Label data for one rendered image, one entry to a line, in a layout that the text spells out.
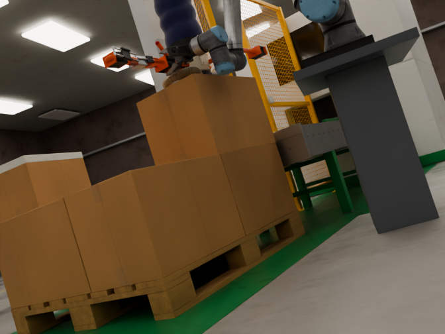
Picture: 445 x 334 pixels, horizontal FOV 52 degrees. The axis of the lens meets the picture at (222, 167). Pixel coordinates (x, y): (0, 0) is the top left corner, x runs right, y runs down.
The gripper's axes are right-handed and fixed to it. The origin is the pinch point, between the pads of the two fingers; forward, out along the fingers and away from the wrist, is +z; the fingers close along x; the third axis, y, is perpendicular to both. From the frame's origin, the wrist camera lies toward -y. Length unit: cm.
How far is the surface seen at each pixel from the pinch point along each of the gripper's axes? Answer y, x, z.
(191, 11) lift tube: 26.3, 28.0, -10.3
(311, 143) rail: 67, -60, -37
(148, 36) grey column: 129, 77, 97
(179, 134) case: -4.8, -37.6, -0.5
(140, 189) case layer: -63, -61, -19
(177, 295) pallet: -61, -101, -19
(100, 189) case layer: -65, -56, -1
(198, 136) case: -5.2, -42.0, -10.9
